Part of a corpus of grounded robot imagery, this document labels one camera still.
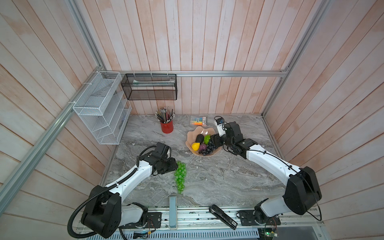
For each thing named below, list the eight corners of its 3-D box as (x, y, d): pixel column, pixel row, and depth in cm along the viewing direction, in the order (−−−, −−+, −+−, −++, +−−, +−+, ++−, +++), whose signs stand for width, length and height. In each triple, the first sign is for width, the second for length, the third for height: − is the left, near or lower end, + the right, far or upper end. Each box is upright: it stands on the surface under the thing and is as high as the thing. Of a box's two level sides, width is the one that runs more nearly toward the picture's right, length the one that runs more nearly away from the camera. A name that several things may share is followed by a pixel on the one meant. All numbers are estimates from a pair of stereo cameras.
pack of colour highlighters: (190, 125, 116) (190, 123, 114) (190, 118, 121) (190, 116, 119) (207, 125, 116) (207, 123, 114) (206, 118, 121) (206, 116, 119)
